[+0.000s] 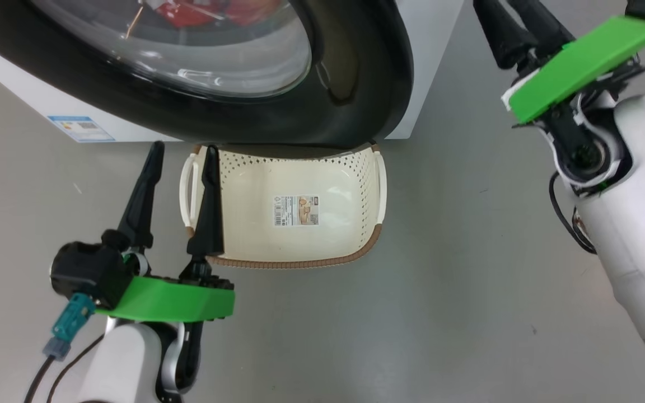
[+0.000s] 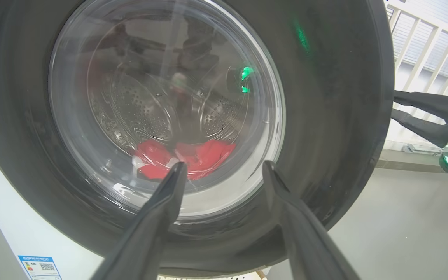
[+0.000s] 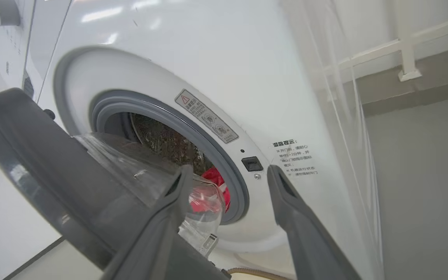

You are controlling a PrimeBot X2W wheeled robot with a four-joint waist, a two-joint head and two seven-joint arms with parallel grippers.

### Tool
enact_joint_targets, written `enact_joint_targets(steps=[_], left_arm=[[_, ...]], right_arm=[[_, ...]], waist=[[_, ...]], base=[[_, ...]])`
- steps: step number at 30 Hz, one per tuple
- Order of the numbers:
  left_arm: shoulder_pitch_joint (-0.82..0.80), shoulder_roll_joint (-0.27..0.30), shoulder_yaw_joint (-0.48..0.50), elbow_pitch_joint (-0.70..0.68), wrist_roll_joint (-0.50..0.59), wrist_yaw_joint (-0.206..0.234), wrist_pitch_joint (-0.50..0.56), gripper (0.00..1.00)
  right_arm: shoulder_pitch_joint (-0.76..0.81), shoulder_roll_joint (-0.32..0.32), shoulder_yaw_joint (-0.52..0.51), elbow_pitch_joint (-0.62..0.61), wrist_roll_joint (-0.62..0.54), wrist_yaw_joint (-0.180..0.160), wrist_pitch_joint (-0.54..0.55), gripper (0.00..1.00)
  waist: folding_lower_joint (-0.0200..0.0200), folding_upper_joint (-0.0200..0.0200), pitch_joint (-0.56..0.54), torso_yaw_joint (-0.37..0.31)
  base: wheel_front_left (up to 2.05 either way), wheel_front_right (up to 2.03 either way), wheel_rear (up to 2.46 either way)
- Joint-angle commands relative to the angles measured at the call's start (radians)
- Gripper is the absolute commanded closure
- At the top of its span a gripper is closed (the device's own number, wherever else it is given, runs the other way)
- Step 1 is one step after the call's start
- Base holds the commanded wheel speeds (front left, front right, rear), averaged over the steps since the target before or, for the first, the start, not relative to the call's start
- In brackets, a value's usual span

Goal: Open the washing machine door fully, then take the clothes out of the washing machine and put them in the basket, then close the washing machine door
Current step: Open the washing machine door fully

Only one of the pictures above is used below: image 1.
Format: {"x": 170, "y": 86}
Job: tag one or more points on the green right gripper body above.
{"x": 574, "y": 73}

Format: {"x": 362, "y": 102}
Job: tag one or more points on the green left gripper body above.
{"x": 171, "y": 299}

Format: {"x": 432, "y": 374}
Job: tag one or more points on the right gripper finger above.
{"x": 546, "y": 28}
{"x": 504, "y": 33}

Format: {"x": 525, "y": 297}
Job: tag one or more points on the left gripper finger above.
{"x": 210, "y": 212}
{"x": 142, "y": 201}

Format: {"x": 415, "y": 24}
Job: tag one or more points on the dark round glass washer door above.
{"x": 356, "y": 56}

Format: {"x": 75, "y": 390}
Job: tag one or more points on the red and white clothes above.
{"x": 199, "y": 11}

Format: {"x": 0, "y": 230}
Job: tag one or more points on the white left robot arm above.
{"x": 126, "y": 364}

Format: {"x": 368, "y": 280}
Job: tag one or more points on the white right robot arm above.
{"x": 636, "y": 224}

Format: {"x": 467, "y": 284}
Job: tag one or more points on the white washing machine body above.
{"x": 434, "y": 56}

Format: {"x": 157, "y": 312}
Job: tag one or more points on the cream basket with brown rim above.
{"x": 328, "y": 184}

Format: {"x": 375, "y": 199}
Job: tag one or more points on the paper label with barcode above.
{"x": 295, "y": 210}

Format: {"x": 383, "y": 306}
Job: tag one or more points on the blue energy label sticker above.
{"x": 82, "y": 129}

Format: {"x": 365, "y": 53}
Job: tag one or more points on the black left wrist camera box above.
{"x": 87, "y": 274}

